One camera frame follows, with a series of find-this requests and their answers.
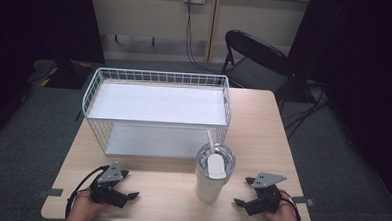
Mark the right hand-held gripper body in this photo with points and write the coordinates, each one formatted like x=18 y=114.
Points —
x=267 y=180

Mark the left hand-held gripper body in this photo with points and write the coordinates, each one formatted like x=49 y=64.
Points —
x=110 y=176

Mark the cream tumbler cup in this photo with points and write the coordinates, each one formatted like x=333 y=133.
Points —
x=209 y=187

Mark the beige drinking straw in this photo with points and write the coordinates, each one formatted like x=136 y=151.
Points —
x=210 y=141

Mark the person's right hand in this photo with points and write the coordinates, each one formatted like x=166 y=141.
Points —
x=284 y=216

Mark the person's left hand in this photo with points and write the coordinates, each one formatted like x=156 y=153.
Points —
x=83 y=207

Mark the grey tape strip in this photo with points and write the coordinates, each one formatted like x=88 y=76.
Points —
x=51 y=193
x=303 y=200

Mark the black folding chair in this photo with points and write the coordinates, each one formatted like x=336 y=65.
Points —
x=255 y=73

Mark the dark stand base, yellow tape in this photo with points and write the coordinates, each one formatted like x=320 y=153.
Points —
x=65 y=73

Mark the black curtain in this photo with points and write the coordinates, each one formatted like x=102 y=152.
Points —
x=362 y=64
x=37 y=23

